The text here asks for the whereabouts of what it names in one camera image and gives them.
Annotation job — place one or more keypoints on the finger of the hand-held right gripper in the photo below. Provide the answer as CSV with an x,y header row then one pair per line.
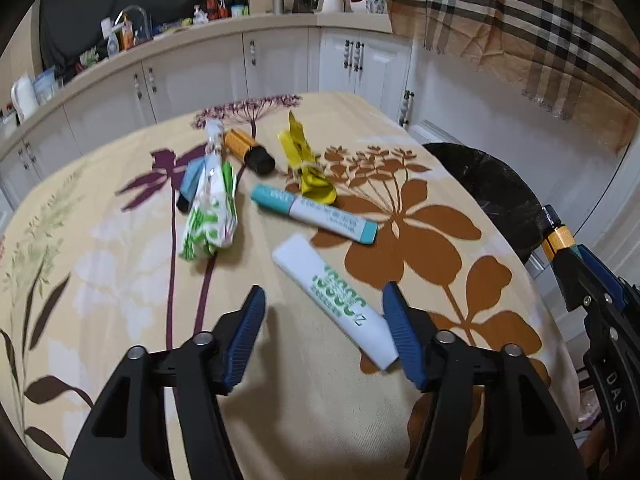
x,y
577,280
607,272

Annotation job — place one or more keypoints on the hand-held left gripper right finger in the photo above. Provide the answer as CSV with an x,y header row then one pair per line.
x,y
402,335

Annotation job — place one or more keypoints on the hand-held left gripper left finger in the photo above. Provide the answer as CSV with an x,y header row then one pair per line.
x,y
245,340

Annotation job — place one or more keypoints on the white tube green print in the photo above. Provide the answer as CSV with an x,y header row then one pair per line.
x,y
330,290

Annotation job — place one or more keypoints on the black bin with bag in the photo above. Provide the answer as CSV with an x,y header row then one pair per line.
x,y
495,195

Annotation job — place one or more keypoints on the green white wrapper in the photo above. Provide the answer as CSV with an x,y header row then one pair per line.
x,y
212,215

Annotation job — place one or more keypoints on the teal white tube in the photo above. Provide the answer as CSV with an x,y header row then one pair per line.
x,y
320,212

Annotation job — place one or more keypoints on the light blue packet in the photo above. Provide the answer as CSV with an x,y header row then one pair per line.
x,y
194,180

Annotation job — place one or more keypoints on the yellow wrapper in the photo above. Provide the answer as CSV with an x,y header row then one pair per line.
x,y
302,160

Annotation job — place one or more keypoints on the orange tube black cap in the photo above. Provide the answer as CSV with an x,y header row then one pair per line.
x,y
245,150

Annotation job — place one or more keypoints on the small white wrapper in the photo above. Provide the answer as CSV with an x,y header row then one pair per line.
x,y
215,135

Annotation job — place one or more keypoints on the floral tablecloth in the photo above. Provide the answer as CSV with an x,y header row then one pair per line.
x,y
300,385

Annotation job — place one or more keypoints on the plaid cloth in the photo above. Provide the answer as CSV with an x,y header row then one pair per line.
x,y
525,25

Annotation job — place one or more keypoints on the white base cabinets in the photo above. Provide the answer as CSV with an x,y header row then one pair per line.
x,y
200,75

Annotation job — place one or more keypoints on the beige countertop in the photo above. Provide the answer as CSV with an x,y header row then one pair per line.
x,y
280,21

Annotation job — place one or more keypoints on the clear container blue lid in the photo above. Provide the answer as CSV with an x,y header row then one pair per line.
x,y
46,87

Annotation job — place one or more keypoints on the orange dish soap bottle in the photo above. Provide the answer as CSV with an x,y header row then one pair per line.
x,y
127,35

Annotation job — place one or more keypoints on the white spray bottle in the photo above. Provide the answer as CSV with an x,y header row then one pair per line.
x,y
200,16

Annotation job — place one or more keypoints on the white kettle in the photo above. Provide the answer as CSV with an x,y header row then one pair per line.
x,y
25,97

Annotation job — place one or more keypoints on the white plastic bottle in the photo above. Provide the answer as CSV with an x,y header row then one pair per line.
x,y
112,40

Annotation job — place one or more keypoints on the small sauce bottle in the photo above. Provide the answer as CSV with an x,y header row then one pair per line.
x,y
223,9

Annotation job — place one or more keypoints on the red cap sauce bottle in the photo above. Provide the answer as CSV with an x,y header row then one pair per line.
x,y
211,6

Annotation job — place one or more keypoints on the dark bottle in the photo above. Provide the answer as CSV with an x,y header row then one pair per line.
x,y
239,2

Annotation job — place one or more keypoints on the grey thermos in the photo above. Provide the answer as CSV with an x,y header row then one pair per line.
x,y
277,1

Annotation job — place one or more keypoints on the chrome faucet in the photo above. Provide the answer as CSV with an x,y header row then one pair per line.
x,y
142,15

